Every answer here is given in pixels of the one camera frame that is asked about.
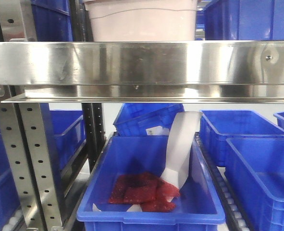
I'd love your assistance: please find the white plastic storage bin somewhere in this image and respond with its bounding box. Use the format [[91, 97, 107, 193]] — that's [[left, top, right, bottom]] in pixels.
[[83, 0, 198, 42]]

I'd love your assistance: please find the perforated steel shelf upright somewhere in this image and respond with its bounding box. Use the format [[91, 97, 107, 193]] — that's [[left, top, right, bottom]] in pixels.
[[0, 0, 66, 231]]

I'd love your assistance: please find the stainless steel shelf beam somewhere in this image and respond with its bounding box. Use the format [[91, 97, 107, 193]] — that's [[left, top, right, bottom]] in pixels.
[[0, 40, 284, 104]]

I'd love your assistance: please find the blue crate tilted behind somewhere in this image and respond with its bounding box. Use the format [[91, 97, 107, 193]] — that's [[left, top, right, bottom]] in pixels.
[[113, 103, 184, 137]]

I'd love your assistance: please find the white paper sheet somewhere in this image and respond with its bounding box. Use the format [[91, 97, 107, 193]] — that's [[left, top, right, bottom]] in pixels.
[[161, 111, 202, 189]]

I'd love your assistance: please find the blue crate right rear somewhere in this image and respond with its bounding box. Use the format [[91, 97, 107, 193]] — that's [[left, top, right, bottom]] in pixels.
[[199, 110, 284, 167]]

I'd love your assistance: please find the blue crate left middle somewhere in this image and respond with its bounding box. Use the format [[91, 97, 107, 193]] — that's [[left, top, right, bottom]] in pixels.
[[50, 110, 86, 170]]

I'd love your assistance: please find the blue crate front centre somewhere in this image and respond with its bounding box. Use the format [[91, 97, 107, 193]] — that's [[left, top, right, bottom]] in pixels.
[[76, 136, 225, 231]]

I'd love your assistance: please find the blue crate right front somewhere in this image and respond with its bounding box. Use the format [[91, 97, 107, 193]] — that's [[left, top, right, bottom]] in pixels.
[[225, 138, 284, 231]]

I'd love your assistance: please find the blue crate upper left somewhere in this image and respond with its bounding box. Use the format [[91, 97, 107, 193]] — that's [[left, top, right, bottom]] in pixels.
[[31, 0, 73, 42]]

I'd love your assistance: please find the blue crate upper right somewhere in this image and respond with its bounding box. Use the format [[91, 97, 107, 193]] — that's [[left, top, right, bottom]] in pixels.
[[204, 0, 284, 40]]

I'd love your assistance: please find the black perforated rack post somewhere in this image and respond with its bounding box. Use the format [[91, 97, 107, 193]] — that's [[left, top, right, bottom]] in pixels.
[[82, 103, 105, 172]]

